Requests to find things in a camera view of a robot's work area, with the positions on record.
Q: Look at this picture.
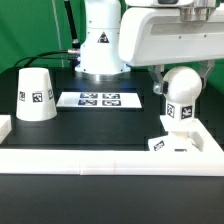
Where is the white lamp shade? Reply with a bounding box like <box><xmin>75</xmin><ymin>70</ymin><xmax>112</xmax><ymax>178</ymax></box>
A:
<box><xmin>16</xmin><ymin>67</ymin><xmax>57</xmax><ymax>121</ymax></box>

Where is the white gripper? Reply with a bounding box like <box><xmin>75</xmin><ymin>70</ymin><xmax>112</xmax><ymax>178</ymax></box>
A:
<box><xmin>118</xmin><ymin>5</ymin><xmax>224</xmax><ymax>95</ymax></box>

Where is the white lamp base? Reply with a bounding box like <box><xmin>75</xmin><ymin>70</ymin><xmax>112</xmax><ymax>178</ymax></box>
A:
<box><xmin>147</xmin><ymin>115</ymin><xmax>203</xmax><ymax>153</ymax></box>

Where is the white lamp bulb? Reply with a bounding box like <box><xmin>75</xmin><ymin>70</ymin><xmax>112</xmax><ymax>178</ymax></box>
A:
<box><xmin>163</xmin><ymin>66</ymin><xmax>202</xmax><ymax>122</ymax></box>

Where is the white table border frame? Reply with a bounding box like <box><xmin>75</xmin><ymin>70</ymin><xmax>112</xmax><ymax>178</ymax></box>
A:
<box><xmin>0</xmin><ymin>115</ymin><xmax>224</xmax><ymax>176</ymax></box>

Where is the white marker tag sheet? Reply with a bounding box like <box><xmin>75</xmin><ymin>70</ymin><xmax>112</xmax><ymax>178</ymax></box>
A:
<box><xmin>57</xmin><ymin>92</ymin><xmax>141</xmax><ymax>109</ymax></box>

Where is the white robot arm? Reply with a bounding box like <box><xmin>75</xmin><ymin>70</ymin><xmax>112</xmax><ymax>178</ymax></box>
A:
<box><xmin>76</xmin><ymin>0</ymin><xmax>224</xmax><ymax>94</ymax></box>

